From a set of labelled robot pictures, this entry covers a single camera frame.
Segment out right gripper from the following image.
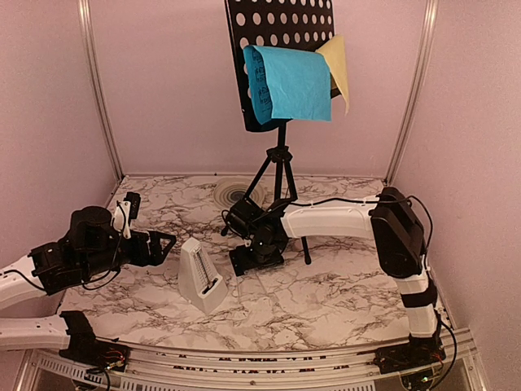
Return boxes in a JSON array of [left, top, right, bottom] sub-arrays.
[[230, 237, 283, 276]]

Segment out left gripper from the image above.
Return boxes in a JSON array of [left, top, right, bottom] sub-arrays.
[[81, 231, 177, 278]]

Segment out white metronome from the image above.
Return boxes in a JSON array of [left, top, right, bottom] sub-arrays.
[[177, 237, 228, 314]]

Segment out blue sheet music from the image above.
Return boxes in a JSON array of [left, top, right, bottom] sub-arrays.
[[243, 45, 331, 125]]

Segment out yellow sheet music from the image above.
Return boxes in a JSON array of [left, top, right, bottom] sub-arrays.
[[315, 35, 350, 115]]

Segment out black music stand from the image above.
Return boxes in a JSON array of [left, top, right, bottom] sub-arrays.
[[224, 1, 339, 275]]

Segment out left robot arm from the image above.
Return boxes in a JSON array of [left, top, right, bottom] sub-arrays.
[[1, 201, 177, 362]]

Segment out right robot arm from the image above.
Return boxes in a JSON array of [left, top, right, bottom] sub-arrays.
[[222, 187, 441, 365]]

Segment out grey collapsible bowl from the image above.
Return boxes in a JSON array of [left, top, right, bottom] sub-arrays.
[[212, 177, 266, 210]]

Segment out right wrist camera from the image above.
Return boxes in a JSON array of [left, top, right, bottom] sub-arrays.
[[221, 198, 262, 239]]

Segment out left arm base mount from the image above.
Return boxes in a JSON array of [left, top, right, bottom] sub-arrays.
[[59, 310, 130, 371]]

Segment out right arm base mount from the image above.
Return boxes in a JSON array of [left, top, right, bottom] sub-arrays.
[[372, 342, 446, 374]]

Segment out right aluminium frame post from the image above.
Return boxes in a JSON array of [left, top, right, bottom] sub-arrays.
[[384, 0, 440, 185]]

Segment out aluminium frame post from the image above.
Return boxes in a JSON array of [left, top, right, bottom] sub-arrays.
[[77, 0, 125, 182], [384, 0, 440, 185]]

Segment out aluminium front rail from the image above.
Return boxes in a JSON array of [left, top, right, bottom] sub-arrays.
[[14, 329, 489, 390]]

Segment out left aluminium frame post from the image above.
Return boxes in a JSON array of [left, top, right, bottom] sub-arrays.
[[77, 0, 125, 182]]

